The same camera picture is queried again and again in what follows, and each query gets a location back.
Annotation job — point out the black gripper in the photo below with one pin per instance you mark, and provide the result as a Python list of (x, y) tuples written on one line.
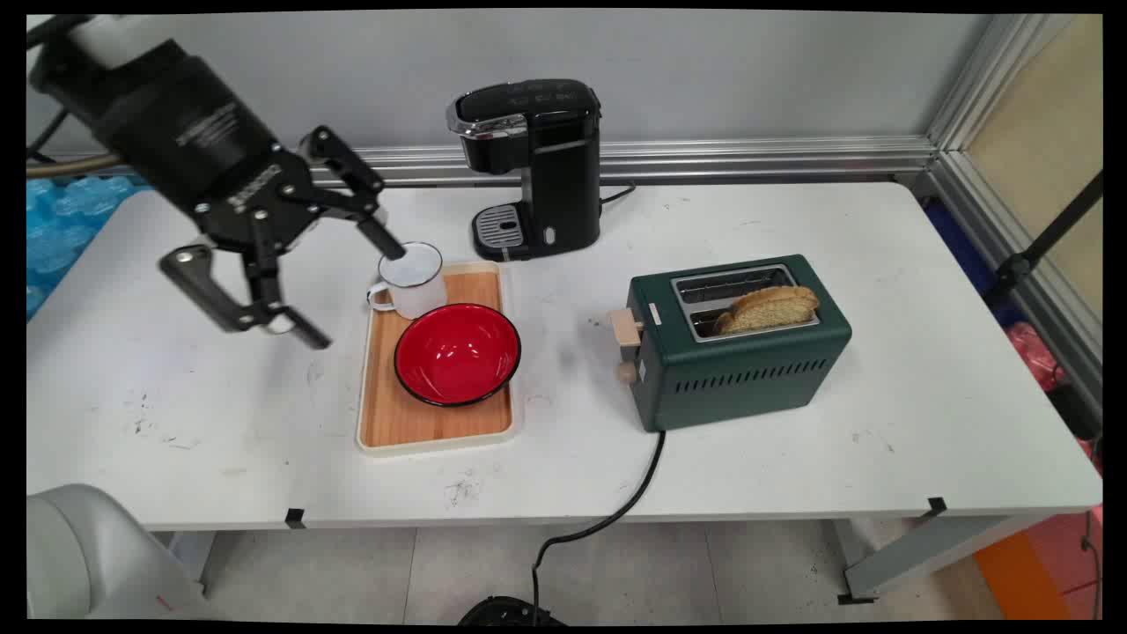
[(176, 132)]

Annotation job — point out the green two-slot toaster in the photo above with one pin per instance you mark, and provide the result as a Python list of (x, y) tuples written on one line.
[(748, 370)]

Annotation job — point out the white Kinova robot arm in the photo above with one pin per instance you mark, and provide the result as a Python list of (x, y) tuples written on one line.
[(114, 35)]

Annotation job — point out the grey-white robot base housing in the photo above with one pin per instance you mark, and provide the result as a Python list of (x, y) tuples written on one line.
[(88, 555)]

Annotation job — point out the white enamel mug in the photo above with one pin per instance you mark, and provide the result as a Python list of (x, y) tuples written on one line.
[(414, 291)]

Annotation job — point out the wooden tray with cream rim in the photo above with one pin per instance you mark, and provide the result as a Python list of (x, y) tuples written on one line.
[(387, 396)]

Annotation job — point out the red bowl with black rim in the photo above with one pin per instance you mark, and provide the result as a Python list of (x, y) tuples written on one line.
[(458, 357)]

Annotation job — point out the blue plastic wrap bundle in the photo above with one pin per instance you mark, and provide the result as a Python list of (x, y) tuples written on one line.
[(62, 229)]

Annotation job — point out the black single-serve coffee machine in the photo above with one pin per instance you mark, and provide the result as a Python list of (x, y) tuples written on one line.
[(546, 167)]

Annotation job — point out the black tape piece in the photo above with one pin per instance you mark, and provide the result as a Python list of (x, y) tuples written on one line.
[(295, 518), (936, 506)]

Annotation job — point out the black round floor object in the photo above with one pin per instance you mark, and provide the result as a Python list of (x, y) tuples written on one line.
[(506, 610)]

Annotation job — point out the toasted bread slice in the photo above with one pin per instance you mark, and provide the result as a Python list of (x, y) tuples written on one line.
[(770, 308)]

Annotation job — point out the grey metal table leg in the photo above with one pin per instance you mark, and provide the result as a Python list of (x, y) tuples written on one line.
[(933, 550)]

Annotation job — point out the black tripod stand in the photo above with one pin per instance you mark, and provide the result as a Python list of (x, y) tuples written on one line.
[(1043, 238)]

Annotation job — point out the pink plastic bag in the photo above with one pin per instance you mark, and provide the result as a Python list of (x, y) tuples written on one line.
[(1034, 352)]

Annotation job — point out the orange floor block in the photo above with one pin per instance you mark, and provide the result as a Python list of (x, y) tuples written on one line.
[(1021, 577)]

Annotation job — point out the aluminium frame rail horizontal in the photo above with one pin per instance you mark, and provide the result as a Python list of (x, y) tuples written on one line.
[(748, 158)]

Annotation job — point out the aluminium frame rail slanted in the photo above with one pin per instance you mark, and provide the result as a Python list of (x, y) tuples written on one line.
[(1012, 220)]

